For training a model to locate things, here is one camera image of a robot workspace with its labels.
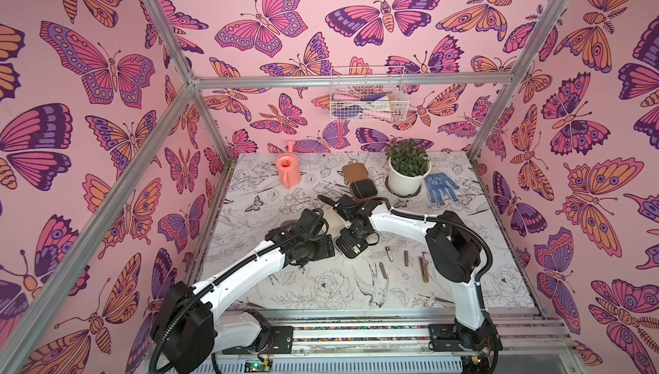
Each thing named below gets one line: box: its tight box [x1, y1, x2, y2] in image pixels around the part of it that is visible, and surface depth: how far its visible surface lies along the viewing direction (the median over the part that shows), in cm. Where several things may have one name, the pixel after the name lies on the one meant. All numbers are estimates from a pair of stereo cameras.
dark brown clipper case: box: [341, 162, 378, 203], surface depth 114 cm
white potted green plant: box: [385, 135, 432, 198], surface depth 99 cm
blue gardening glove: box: [424, 172, 460, 206], surface depth 112 cm
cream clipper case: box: [334, 231, 380, 260], surface depth 92 cm
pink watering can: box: [275, 139, 302, 190], surface depth 105 cm
